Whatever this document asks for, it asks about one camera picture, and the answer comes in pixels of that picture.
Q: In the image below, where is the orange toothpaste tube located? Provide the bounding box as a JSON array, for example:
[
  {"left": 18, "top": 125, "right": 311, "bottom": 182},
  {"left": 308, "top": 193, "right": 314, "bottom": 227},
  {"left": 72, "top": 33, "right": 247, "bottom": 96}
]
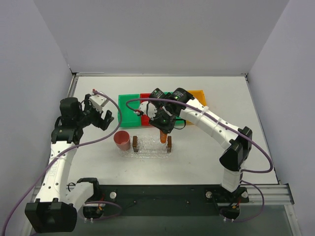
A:
[{"left": 159, "top": 131, "right": 168, "bottom": 144}]

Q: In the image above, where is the pink plastic cup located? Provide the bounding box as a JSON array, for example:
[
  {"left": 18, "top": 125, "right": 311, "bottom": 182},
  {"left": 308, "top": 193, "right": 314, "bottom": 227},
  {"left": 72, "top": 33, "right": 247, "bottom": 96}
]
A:
[{"left": 114, "top": 130, "right": 130, "bottom": 151}]

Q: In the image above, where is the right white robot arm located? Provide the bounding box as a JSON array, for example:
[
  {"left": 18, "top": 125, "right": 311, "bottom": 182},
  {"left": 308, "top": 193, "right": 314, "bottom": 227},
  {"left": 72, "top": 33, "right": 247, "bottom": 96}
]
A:
[{"left": 146, "top": 88, "right": 252, "bottom": 192}]

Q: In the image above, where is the clear textured glass tray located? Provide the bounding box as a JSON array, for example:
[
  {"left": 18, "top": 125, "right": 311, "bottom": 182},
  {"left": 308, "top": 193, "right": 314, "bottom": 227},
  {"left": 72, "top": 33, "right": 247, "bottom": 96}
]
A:
[{"left": 119, "top": 135, "right": 172, "bottom": 159}]

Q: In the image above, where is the right green plastic bin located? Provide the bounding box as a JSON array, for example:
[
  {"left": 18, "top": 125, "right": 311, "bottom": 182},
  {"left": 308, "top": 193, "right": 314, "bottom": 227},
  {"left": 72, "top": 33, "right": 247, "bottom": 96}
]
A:
[{"left": 164, "top": 92, "right": 186, "bottom": 129}]

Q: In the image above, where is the green plastic bin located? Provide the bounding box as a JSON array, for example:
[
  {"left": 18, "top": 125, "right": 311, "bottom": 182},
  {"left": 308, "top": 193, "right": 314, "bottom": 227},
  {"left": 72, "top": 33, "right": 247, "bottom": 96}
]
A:
[
  {"left": 118, "top": 94, "right": 141, "bottom": 128},
  {"left": 164, "top": 92, "right": 186, "bottom": 129}
]

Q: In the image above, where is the red plastic bin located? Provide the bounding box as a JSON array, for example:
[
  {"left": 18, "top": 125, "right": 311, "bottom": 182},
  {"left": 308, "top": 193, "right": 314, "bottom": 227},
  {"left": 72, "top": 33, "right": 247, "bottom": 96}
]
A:
[{"left": 140, "top": 93, "right": 150, "bottom": 126}]

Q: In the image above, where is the left green plastic bin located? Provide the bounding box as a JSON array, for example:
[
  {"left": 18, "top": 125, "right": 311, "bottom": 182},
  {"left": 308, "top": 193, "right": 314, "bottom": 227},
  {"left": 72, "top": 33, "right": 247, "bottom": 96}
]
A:
[{"left": 118, "top": 94, "right": 141, "bottom": 128}]

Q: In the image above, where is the orange plastic bin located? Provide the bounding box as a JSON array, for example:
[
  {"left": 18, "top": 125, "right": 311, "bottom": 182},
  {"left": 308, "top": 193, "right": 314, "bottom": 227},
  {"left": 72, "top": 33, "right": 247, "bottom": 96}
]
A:
[{"left": 180, "top": 90, "right": 208, "bottom": 127}]

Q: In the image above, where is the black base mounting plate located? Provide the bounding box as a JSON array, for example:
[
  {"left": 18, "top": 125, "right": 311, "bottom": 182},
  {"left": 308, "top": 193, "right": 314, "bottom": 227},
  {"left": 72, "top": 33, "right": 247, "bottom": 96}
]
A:
[{"left": 83, "top": 184, "right": 249, "bottom": 219}]

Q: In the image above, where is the right brown tray handle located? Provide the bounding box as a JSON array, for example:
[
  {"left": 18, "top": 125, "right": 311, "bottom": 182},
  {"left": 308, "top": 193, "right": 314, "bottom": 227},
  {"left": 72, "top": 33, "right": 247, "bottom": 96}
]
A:
[{"left": 166, "top": 136, "right": 172, "bottom": 153}]

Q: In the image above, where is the brown tray handle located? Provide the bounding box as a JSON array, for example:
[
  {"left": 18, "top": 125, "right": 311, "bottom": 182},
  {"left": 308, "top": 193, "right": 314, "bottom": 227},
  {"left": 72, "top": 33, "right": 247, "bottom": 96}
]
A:
[
  {"left": 166, "top": 136, "right": 172, "bottom": 153},
  {"left": 132, "top": 136, "right": 139, "bottom": 152}
]

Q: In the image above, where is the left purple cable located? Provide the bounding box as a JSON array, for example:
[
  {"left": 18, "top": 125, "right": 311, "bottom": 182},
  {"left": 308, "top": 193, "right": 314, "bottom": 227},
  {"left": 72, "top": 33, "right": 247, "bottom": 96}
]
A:
[{"left": 0, "top": 88, "right": 124, "bottom": 236}]

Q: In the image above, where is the purple cable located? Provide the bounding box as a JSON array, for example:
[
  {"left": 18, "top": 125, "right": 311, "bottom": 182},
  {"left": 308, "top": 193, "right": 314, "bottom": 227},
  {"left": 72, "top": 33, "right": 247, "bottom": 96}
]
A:
[
  {"left": 0, "top": 88, "right": 124, "bottom": 236},
  {"left": 125, "top": 97, "right": 274, "bottom": 223}
]

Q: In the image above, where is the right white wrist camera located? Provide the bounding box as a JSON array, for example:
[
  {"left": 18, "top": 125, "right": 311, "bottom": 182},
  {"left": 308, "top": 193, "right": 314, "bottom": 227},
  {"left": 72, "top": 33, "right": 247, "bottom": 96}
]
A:
[{"left": 138, "top": 101, "right": 161, "bottom": 120}]

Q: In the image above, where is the left brown tray handle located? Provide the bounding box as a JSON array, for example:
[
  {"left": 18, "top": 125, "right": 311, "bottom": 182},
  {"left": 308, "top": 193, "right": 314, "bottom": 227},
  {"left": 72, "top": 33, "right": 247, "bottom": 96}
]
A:
[{"left": 132, "top": 136, "right": 139, "bottom": 152}]

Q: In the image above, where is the aluminium table edge rail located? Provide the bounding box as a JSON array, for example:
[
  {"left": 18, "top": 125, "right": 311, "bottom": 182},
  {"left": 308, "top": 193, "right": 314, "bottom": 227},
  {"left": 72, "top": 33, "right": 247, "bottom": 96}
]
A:
[{"left": 69, "top": 74, "right": 250, "bottom": 99}]

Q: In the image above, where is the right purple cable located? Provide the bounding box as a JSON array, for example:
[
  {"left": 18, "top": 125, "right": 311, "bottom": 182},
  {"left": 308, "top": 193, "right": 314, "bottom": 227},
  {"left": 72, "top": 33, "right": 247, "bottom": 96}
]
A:
[{"left": 125, "top": 97, "right": 274, "bottom": 223}]

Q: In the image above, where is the front aluminium rail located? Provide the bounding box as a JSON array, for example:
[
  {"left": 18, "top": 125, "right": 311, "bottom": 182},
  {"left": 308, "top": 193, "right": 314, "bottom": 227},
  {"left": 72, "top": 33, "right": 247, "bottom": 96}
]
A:
[{"left": 29, "top": 183, "right": 295, "bottom": 207}]

